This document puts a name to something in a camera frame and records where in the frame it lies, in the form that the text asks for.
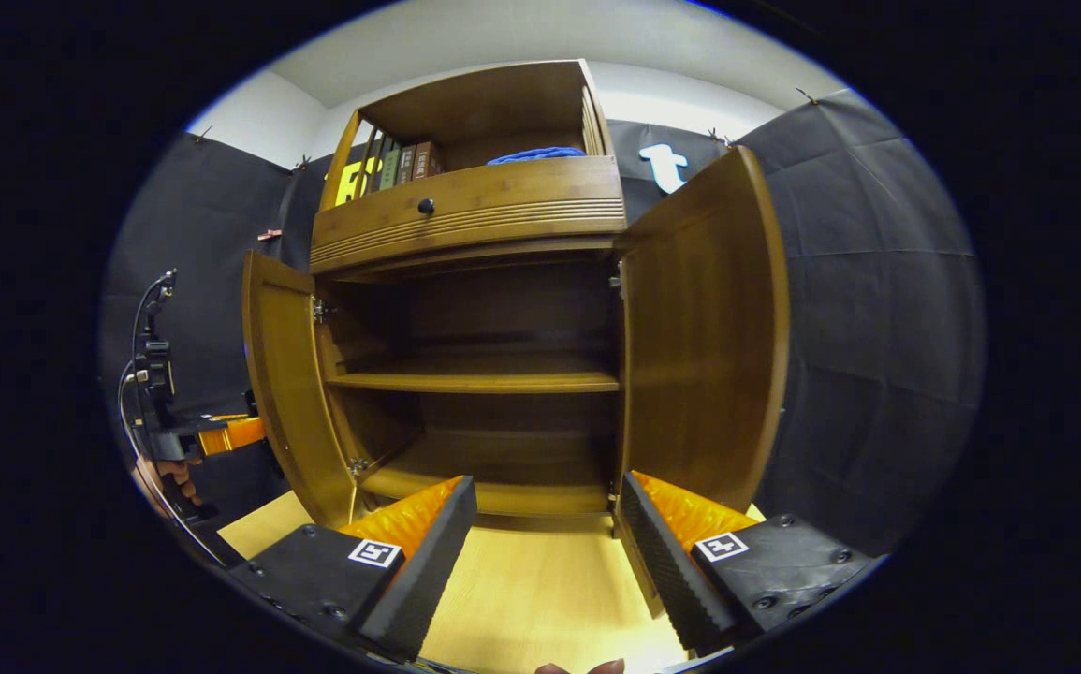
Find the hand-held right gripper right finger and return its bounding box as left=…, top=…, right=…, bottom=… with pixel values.
left=617, top=470, right=883, bottom=658

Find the blue folded towel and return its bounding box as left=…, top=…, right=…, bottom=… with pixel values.
left=487, top=146, right=588, bottom=167

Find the wooden inner shelf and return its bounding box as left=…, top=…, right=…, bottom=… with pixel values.
left=326, top=370, right=621, bottom=395

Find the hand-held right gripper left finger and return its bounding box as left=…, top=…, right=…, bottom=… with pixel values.
left=242, top=475, right=478, bottom=664

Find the wooden cabinet door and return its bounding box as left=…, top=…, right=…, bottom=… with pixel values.
left=241, top=249, right=358, bottom=530
left=617, top=145, right=792, bottom=514

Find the wooden double-door shoe cabinet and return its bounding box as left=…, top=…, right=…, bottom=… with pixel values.
left=309, top=59, right=630, bottom=536

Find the wooden drawer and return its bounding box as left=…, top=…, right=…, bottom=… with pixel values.
left=310, top=155, right=628, bottom=275

